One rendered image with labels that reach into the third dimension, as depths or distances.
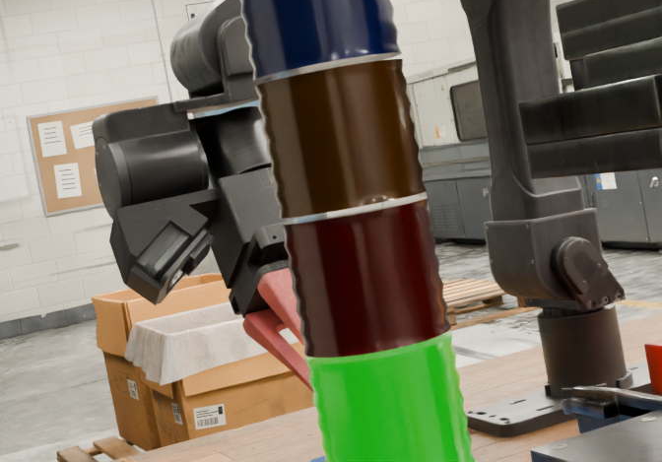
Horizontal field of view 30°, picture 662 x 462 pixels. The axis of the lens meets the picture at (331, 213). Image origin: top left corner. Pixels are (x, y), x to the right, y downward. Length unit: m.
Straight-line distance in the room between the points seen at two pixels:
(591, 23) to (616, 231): 8.67
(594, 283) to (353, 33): 0.68
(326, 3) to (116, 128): 0.54
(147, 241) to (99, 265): 10.61
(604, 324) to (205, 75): 0.37
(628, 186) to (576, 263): 8.05
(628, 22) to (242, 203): 0.34
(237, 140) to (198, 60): 0.06
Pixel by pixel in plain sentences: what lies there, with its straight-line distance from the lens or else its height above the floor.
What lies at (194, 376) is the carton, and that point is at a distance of 4.01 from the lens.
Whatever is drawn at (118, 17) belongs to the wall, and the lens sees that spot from 11.58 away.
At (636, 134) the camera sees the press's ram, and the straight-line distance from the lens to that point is 0.50.
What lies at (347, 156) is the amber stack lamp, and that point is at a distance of 0.29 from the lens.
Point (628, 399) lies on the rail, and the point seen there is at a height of 0.99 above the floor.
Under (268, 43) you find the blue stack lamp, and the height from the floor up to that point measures 1.16.
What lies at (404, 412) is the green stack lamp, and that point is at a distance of 0.30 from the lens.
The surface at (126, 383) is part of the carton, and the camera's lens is 4.77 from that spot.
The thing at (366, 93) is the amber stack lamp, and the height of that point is 1.15.
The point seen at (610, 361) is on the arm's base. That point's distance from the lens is 0.99.
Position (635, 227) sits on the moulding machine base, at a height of 0.20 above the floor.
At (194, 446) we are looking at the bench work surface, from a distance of 1.11.
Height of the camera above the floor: 1.14
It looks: 3 degrees down
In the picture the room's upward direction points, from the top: 10 degrees counter-clockwise
